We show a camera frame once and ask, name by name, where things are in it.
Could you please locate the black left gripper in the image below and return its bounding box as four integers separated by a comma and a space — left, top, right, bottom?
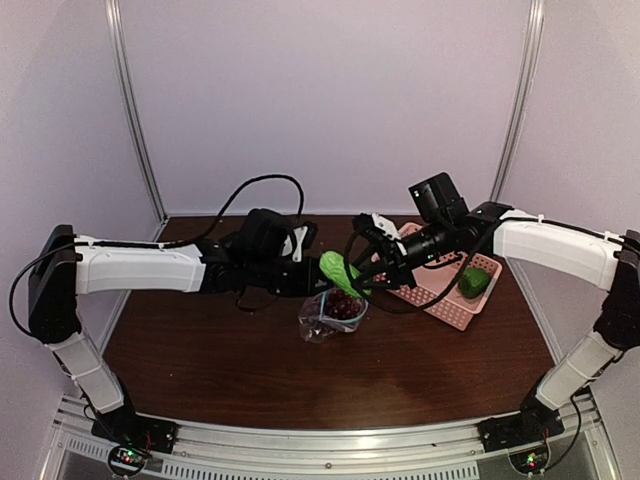
247, 254, 334, 297

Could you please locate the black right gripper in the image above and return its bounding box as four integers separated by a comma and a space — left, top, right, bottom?
349, 217, 454, 289

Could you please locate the clear zip top bag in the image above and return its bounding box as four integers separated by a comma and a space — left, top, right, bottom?
298, 287, 370, 345

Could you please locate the dark red grape bunch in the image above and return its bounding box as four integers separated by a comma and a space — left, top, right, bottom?
304, 288, 364, 336

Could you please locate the green chayote squash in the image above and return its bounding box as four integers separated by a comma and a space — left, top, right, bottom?
457, 268, 491, 300

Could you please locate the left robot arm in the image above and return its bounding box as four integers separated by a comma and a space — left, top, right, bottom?
26, 209, 332, 444

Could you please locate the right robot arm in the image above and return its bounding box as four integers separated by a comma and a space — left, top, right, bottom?
343, 172, 639, 442

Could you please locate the pink perforated plastic basket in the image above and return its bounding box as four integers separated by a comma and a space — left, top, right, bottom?
391, 252, 503, 331

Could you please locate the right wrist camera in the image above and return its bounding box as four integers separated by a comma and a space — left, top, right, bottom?
352, 213, 407, 255

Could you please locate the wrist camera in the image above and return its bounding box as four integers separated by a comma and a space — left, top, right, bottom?
352, 213, 407, 255
280, 221, 318, 263

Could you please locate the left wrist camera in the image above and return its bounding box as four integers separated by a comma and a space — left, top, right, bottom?
280, 221, 318, 263

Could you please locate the right camera cable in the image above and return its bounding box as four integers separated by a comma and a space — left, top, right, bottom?
343, 229, 481, 316

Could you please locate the camera cable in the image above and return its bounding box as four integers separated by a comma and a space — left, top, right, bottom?
8, 174, 305, 339
343, 229, 481, 316

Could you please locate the left camera cable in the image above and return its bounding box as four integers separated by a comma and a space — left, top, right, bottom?
8, 174, 305, 339

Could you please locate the front aluminium rail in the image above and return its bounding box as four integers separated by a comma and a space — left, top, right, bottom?
47, 394, 616, 480

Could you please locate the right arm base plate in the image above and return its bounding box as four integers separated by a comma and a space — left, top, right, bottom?
477, 410, 565, 452

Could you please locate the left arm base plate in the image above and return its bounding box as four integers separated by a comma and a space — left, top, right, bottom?
91, 404, 178, 454

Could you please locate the right aluminium frame post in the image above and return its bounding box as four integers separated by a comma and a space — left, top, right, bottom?
490, 0, 546, 202

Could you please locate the aluminium frame post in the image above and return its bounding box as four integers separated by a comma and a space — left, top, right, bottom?
490, 0, 546, 202
104, 0, 168, 223

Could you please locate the left aluminium frame post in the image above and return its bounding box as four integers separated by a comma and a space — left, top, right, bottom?
104, 0, 168, 223

